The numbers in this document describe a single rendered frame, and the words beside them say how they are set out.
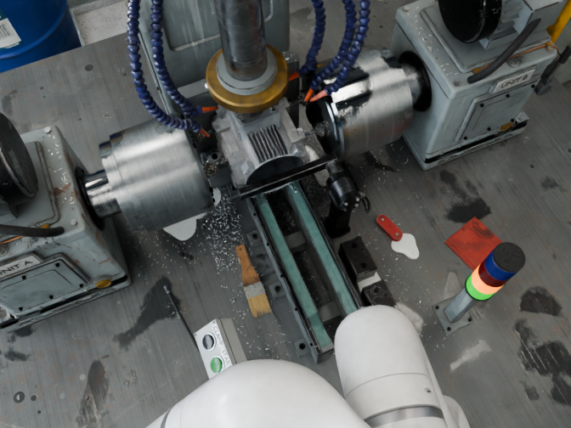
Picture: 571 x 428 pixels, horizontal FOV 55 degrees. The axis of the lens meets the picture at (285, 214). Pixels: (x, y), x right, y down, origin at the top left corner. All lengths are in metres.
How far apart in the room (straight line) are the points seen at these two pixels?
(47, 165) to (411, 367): 0.93
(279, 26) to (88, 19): 1.38
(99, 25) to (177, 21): 1.33
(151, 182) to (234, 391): 0.75
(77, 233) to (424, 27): 0.94
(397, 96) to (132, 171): 0.63
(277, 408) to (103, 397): 0.95
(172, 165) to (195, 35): 0.33
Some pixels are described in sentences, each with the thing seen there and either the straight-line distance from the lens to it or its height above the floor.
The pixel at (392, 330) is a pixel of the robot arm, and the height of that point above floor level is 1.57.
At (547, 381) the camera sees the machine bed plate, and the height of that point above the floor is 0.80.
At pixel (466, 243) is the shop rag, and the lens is 1.56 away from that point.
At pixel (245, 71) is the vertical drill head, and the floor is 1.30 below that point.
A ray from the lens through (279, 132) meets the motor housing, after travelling 1.33.
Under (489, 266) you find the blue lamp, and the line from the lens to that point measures 1.13.
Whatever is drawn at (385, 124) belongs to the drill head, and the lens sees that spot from 1.35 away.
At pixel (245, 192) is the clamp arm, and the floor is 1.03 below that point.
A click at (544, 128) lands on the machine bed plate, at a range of 1.83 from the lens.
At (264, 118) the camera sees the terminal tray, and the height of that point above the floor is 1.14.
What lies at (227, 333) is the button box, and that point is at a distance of 1.16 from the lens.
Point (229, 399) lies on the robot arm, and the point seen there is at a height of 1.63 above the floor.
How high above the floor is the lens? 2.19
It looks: 65 degrees down
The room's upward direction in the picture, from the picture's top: 2 degrees counter-clockwise
